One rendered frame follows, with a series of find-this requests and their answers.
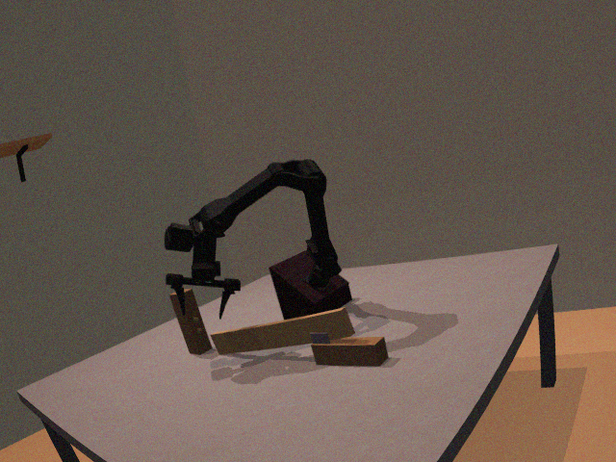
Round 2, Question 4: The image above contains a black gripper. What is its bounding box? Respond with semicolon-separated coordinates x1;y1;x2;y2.
166;253;241;319

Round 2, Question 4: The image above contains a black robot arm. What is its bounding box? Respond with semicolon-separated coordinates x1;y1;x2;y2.
165;159;342;293

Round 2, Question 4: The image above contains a long wooden plank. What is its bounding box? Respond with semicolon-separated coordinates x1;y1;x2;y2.
211;307;355;355

